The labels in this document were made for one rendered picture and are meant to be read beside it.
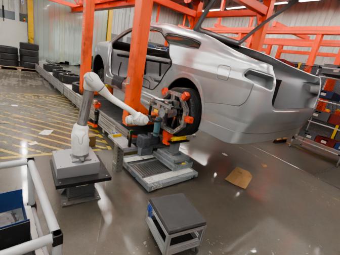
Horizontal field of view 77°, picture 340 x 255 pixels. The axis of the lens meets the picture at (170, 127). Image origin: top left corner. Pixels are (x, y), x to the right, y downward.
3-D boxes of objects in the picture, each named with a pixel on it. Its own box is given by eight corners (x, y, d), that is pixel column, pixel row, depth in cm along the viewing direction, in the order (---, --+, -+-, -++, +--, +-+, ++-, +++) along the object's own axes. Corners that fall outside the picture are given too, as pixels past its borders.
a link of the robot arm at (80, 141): (71, 157, 205) (71, 135, 198) (71, 148, 220) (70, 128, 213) (89, 155, 212) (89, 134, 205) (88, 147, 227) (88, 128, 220)
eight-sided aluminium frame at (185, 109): (183, 138, 276) (192, 96, 259) (179, 138, 272) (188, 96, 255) (159, 124, 314) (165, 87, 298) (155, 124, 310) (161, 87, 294)
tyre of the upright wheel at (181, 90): (170, 129, 334) (202, 140, 285) (158, 130, 319) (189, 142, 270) (174, 86, 321) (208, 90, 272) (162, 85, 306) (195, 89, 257)
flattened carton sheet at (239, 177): (253, 175, 341) (254, 173, 340) (245, 189, 295) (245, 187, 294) (235, 167, 355) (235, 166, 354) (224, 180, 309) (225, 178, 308)
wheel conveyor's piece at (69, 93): (109, 109, 557) (111, 94, 545) (74, 109, 502) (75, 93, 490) (95, 99, 627) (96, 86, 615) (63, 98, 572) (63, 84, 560)
